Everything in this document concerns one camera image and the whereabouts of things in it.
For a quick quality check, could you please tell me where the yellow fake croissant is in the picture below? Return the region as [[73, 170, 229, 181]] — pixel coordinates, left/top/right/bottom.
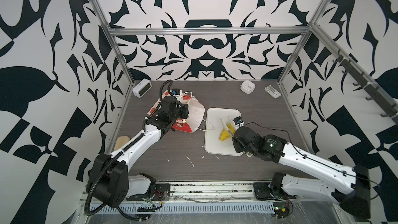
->
[[219, 124, 235, 141]]

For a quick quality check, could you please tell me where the red patterned paper bag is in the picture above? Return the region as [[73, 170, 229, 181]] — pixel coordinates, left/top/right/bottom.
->
[[162, 89, 205, 133]]

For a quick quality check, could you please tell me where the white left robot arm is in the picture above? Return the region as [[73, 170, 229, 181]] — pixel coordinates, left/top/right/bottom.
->
[[85, 96, 189, 215]]

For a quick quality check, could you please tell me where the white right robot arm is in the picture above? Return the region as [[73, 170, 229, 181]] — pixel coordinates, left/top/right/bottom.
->
[[221, 117, 371, 219]]

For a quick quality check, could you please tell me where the white plastic tray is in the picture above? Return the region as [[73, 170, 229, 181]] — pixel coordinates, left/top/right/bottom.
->
[[204, 107, 244, 156]]

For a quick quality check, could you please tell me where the white digital alarm clock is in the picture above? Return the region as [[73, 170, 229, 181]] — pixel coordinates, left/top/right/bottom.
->
[[132, 79, 152, 98]]

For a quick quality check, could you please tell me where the white square analog clock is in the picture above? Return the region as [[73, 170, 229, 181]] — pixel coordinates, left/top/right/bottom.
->
[[240, 80, 256, 94]]

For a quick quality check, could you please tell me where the black corrugated cable conduit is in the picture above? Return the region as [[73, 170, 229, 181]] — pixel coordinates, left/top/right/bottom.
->
[[83, 130, 147, 217]]

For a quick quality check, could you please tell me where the grey wall hook rack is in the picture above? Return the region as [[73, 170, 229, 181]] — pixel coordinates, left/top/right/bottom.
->
[[333, 50, 398, 125]]

